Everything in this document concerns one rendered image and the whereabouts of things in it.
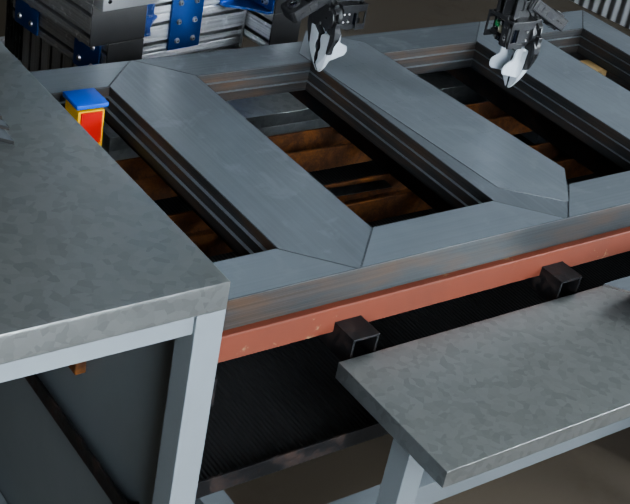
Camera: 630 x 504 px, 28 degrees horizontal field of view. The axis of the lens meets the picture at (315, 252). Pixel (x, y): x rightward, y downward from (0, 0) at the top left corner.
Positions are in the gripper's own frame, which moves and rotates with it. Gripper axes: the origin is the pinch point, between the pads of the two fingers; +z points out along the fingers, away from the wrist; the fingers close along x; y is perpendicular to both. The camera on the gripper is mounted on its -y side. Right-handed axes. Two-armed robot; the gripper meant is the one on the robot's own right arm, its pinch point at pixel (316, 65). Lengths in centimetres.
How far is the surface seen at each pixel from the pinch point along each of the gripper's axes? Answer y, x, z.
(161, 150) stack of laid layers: -44.0, -18.0, 2.8
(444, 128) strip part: 10.0, -28.7, 0.6
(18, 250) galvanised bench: -91, -66, -17
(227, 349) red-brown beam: -56, -62, 10
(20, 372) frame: -97, -80, -11
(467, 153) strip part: 7.9, -38.0, 0.6
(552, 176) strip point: 18, -50, 1
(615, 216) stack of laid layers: 23, -62, 3
